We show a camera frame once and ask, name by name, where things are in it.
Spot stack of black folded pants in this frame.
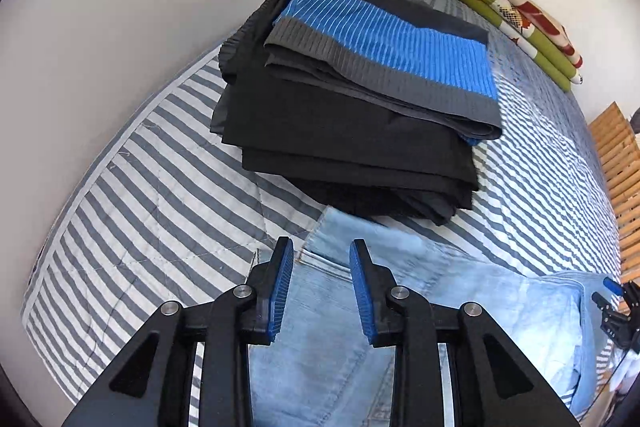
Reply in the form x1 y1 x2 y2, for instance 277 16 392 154
210 0 491 227

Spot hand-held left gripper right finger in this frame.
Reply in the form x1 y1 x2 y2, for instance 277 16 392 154
349 238 576 427

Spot blue and grey folded garment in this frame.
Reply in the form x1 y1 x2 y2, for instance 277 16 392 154
264 0 503 145

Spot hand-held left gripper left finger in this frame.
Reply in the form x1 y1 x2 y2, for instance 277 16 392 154
62 237 296 427

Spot grey white striped quilt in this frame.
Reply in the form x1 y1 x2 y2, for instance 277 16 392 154
20 0 623 413

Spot wooden slatted bed rail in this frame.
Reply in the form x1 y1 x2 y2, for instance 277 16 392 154
589 103 640 308

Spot light blue denim pants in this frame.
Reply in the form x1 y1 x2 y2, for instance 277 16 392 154
247 204 608 427

